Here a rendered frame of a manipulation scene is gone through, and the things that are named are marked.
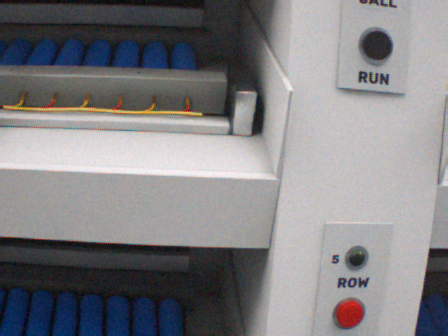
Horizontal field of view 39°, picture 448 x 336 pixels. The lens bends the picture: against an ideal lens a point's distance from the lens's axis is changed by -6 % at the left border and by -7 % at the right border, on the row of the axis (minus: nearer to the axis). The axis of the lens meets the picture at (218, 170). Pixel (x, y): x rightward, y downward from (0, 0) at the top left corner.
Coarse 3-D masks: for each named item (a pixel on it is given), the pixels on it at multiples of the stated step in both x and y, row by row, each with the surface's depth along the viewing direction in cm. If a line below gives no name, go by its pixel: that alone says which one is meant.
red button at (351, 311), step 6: (342, 306) 36; (348, 306) 36; (354, 306) 36; (360, 306) 36; (342, 312) 36; (348, 312) 36; (354, 312) 36; (360, 312) 36; (342, 318) 36; (348, 318) 36; (354, 318) 36; (360, 318) 37; (342, 324) 37; (348, 324) 36; (354, 324) 37
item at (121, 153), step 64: (0, 0) 48; (64, 0) 49; (128, 0) 49; (192, 0) 50; (0, 64) 41; (64, 64) 42; (128, 64) 43; (192, 64) 44; (256, 64) 42; (0, 128) 37; (64, 128) 38; (128, 128) 38; (192, 128) 39; (256, 128) 40; (0, 192) 34; (64, 192) 34; (128, 192) 35; (192, 192) 35; (256, 192) 35
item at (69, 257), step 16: (0, 256) 52; (16, 256) 52; (32, 256) 52; (48, 256) 52; (64, 256) 52; (80, 256) 52; (96, 256) 52; (112, 256) 52; (128, 256) 52; (144, 256) 53; (160, 256) 53; (176, 256) 53; (224, 272) 53; (224, 288) 53; (208, 304) 54; (224, 304) 53; (192, 320) 52; (208, 320) 52; (224, 320) 52; (240, 320) 45
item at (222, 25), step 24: (216, 0) 53; (240, 0) 53; (24, 24) 51; (48, 24) 51; (72, 24) 52; (96, 24) 52; (216, 24) 53; (216, 48) 53; (24, 264) 55; (192, 264) 56; (216, 264) 57; (216, 288) 57
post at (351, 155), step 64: (256, 0) 45; (320, 0) 34; (320, 64) 34; (320, 128) 35; (384, 128) 35; (320, 192) 35; (384, 192) 36; (256, 256) 41; (320, 256) 36; (256, 320) 40; (384, 320) 37
